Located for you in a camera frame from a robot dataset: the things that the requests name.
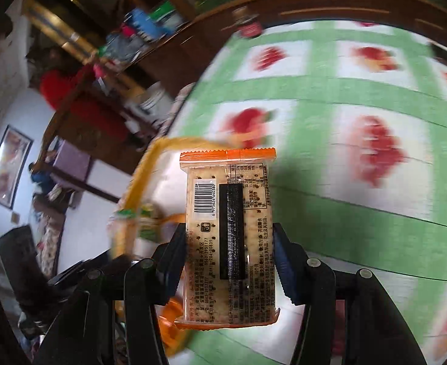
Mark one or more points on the wooden chair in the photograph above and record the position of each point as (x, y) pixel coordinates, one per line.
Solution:
(75, 99)

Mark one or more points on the green fruit print tablecloth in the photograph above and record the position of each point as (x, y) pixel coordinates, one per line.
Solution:
(322, 95)

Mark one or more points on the framed wall painting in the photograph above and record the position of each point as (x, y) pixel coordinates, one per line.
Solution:
(8, 165)

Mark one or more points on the yellow cardboard box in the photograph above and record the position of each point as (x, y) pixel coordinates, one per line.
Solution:
(147, 171)

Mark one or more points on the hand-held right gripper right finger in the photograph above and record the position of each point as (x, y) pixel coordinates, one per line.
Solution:
(284, 270)

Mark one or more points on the white bucket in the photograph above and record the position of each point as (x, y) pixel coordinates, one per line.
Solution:
(153, 99)

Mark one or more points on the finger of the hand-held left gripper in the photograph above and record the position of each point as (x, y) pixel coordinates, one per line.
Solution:
(81, 270)

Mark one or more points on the dark jar with red label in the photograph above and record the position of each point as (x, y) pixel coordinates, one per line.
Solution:
(248, 24)

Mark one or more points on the green pea packet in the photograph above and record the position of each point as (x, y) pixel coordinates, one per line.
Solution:
(149, 222)

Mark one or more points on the cracker packet with orange ends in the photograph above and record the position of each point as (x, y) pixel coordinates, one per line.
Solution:
(208, 213)

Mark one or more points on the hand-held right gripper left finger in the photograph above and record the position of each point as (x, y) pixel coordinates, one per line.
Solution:
(172, 273)

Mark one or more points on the purple cloth covered table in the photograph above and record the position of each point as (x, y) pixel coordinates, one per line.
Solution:
(73, 167)

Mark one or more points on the blue thermos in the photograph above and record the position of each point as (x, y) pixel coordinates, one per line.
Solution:
(140, 21)

